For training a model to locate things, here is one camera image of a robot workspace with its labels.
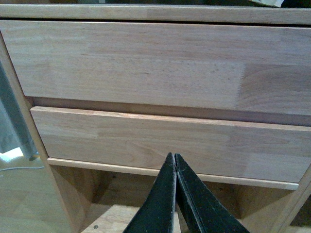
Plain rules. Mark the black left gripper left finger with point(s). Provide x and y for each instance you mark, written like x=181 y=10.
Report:
x=156 y=215

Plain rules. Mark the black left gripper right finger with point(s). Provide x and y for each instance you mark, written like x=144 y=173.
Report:
x=199 y=211

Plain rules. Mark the red-white book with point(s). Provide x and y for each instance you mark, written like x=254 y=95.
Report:
x=270 y=3

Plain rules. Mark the lower left wooden drawer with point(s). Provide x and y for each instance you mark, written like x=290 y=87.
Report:
x=213 y=147

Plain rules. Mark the wooden drawer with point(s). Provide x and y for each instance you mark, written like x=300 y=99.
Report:
x=244 y=68
x=213 y=147

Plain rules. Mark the upper left wooden drawer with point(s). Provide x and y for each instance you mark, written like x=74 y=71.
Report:
x=244 y=68

